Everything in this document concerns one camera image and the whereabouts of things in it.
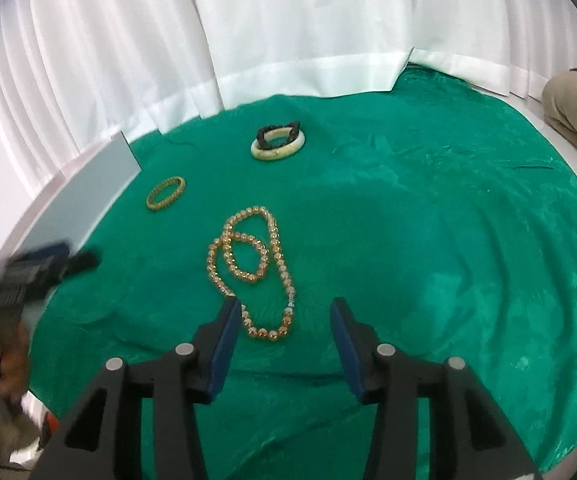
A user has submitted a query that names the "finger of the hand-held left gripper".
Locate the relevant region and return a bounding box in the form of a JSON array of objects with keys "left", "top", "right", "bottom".
[{"left": 6, "top": 242, "right": 102, "bottom": 286}]

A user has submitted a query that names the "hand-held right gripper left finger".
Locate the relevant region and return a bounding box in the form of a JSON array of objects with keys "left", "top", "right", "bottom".
[{"left": 31, "top": 297, "right": 243, "bottom": 480}]

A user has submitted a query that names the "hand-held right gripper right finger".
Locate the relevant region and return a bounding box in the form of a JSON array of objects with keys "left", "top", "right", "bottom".
[{"left": 329, "top": 297, "right": 541, "bottom": 480}]

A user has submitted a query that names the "golden pearl necklace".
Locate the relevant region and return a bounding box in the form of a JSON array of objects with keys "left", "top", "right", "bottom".
[{"left": 207, "top": 205, "right": 296, "bottom": 342}]

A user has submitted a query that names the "long white cardboard box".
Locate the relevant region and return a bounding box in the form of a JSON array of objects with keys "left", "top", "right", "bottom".
[{"left": 23, "top": 130, "right": 143, "bottom": 261}]

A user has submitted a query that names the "gold bangle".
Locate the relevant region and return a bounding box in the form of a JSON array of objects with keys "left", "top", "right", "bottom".
[{"left": 146, "top": 176, "right": 186, "bottom": 211}]

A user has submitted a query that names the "white jade bangle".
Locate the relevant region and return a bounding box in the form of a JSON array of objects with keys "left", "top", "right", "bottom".
[{"left": 250, "top": 127, "right": 305, "bottom": 162}]

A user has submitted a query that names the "black bead bracelet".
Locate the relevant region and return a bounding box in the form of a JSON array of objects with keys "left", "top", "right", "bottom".
[{"left": 256, "top": 120, "right": 301, "bottom": 150}]

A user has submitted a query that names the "person's left hand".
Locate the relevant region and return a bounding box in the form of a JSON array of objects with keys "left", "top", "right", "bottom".
[{"left": 0, "top": 317, "right": 32, "bottom": 403}]

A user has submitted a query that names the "white curtain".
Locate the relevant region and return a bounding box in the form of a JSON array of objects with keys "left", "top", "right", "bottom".
[{"left": 0, "top": 0, "right": 577, "bottom": 201}]

